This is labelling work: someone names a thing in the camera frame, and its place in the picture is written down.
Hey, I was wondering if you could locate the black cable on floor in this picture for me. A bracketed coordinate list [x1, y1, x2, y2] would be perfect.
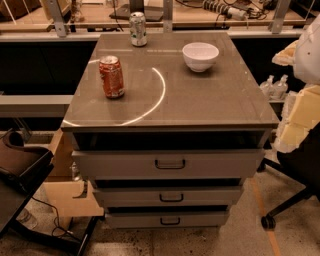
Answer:
[31, 195, 83, 243]

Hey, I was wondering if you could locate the clear sanitizer bottle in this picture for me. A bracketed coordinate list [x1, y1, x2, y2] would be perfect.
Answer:
[271, 74, 288, 100]
[259, 75, 274, 99]

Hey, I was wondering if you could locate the grey drawer cabinet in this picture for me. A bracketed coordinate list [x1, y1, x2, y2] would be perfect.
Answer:
[61, 32, 278, 218]

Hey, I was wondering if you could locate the black tray stand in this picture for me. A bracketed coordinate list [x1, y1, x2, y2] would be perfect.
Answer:
[0, 129, 98, 256]

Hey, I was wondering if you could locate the white ceramic bowl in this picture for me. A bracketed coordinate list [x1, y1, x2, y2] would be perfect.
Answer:
[182, 42, 219, 72]

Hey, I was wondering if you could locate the left clear sanitizer bottle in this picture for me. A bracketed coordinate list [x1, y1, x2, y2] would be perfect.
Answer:
[259, 75, 274, 99]

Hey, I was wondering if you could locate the metal railing frame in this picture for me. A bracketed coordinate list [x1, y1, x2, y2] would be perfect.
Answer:
[0, 0, 320, 40]

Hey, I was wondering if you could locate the green white soda can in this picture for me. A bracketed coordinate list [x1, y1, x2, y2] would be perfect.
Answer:
[129, 12, 147, 47]

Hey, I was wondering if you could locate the flexible tripod on shelf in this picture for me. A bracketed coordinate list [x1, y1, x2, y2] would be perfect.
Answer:
[202, 0, 247, 20]

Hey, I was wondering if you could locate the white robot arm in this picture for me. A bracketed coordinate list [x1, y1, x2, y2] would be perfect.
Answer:
[272, 15, 320, 153]

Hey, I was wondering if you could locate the grey bottom drawer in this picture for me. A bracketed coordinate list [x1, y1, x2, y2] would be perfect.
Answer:
[106, 211, 229, 229]

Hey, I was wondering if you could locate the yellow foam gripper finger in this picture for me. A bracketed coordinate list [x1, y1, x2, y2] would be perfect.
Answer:
[272, 40, 320, 153]

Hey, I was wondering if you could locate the right clear sanitizer bottle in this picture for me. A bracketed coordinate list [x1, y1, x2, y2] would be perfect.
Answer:
[271, 74, 288, 100]

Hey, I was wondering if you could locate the black office chair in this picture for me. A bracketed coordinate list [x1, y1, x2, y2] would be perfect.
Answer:
[258, 124, 320, 230]

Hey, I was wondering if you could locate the grey top drawer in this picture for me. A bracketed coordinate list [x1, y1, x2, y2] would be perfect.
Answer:
[72, 149, 264, 180]

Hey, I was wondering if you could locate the orange soda can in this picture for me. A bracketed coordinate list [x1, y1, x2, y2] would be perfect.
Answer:
[99, 55, 124, 99]

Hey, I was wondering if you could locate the grey drawer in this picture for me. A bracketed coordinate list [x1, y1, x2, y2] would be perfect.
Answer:
[93, 186, 242, 208]
[72, 149, 264, 180]
[106, 211, 229, 229]

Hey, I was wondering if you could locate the cardboard box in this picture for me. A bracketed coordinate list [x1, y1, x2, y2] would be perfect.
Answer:
[44, 129, 104, 229]

